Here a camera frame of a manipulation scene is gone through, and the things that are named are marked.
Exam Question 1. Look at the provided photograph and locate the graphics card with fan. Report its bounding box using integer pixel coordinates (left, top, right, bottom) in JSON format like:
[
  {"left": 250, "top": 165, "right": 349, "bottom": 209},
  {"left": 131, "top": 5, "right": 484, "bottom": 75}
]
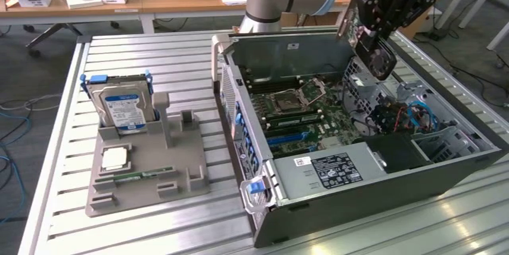
[{"left": 336, "top": 0, "right": 398, "bottom": 82}]

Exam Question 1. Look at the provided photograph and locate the white table leg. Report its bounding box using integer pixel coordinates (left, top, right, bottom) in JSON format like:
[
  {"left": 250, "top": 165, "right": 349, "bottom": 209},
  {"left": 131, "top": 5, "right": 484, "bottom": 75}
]
[{"left": 486, "top": 22, "right": 509, "bottom": 50}]

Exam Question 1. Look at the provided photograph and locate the perforated metal drive cage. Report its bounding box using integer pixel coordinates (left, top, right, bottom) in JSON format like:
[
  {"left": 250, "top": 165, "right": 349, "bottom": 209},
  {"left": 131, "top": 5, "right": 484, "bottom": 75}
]
[{"left": 341, "top": 55, "right": 401, "bottom": 119}]

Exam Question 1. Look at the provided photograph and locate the metal socket cover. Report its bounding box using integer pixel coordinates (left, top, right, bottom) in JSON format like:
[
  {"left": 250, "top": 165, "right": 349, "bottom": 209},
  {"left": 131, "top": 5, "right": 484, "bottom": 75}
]
[{"left": 298, "top": 76, "right": 329, "bottom": 101}]

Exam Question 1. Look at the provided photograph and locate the CPU socket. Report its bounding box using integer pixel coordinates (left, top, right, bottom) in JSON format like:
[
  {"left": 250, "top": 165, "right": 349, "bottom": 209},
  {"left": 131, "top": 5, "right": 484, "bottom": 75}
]
[{"left": 270, "top": 91, "right": 303, "bottom": 114}]

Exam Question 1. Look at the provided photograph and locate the green motherboard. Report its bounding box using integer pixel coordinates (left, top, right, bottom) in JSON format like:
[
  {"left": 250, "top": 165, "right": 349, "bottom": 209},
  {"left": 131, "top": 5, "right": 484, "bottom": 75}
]
[{"left": 249, "top": 74, "right": 369, "bottom": 159}]

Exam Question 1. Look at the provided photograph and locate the silver disk bay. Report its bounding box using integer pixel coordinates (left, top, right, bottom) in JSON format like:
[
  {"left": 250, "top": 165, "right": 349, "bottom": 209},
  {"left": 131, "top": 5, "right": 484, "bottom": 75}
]
[{"left": 409, "top": 125, "right": 482, "bottom": 163}]

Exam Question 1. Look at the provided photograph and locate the wooden desk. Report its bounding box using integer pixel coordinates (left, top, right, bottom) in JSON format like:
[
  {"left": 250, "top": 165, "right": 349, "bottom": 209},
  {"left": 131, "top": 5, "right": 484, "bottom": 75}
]
[{"left": 0, "top": 0, "right": 361, "bottom": 34}]

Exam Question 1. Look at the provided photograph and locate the blue expansion slot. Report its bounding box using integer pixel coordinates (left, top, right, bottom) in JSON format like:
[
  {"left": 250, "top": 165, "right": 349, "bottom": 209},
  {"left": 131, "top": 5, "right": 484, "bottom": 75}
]
[{"left": 266, "top": 131, "right": 315, "bottom": 151}]

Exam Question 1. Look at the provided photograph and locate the grey power supply unit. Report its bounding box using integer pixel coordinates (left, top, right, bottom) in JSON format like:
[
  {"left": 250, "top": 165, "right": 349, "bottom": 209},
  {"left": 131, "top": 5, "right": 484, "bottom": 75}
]
[{"left": 271, "top": 142, "right": 389, "bottom": 201}]

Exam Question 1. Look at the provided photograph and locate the open black PC case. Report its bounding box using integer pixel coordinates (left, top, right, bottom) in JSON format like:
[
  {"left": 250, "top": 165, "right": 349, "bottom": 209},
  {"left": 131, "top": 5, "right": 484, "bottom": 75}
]
[{"left": 211, "top": 27, "right": 503, "bottom": 248}]

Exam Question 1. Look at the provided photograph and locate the blue case latch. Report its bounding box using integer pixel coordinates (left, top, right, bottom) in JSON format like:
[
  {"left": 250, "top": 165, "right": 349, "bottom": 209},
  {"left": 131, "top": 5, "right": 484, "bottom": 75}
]
[{"left": 246, "top": 177, "right": 266, "bottom": 195}]

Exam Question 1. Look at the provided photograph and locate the hard disk in blue caddy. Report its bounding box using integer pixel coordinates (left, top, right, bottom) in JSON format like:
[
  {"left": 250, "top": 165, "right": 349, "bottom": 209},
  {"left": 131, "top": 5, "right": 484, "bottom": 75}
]
[{"left": 79, "top": 70, "right": 161, "bottom": 135}]

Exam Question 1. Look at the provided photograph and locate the grey plastic parts rack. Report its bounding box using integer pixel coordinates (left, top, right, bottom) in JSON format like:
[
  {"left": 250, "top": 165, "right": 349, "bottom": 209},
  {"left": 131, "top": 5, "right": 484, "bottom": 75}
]
[{"left": 86, "top": 91, "right": 211, "bottom": 219}]

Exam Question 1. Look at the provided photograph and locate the silver CPU chip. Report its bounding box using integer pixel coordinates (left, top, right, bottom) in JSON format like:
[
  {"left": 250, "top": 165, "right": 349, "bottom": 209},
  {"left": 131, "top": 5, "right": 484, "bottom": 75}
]
[{"left": 102, "top": 147, "right": 128, "bottom": 170}]

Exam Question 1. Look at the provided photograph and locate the red wire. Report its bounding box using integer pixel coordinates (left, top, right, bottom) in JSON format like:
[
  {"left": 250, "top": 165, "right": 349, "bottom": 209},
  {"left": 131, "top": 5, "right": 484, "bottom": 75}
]
[{"left": 392, "top": 104, "right": 430, "bottom": 132}]

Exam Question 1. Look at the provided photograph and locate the blue wire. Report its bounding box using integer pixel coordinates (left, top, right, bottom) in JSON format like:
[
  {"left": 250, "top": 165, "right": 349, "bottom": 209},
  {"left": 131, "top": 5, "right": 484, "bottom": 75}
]
[{"left": 408, "top": 99, "right": 441, "bottom": 133}]

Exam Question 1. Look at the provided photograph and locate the black plastic air duct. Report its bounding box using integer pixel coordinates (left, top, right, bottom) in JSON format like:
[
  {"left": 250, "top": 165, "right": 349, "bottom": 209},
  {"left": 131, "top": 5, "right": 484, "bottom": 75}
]
[{"left": 362, "top": 134, "right": 436, "bottom": 175}]

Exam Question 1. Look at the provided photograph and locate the white floor cable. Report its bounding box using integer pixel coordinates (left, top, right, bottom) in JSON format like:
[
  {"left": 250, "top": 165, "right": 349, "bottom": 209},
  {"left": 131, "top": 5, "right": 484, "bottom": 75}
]
[{"left": 0, "top": 94, "right": 60, "bottom": 111}]

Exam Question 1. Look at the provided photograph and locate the blue floor cable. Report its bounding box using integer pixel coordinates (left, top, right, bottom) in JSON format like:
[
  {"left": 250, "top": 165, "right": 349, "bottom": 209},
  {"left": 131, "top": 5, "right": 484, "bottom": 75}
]
[{"left": 0, "top": 111, "right": 31, "bottom": 223}]

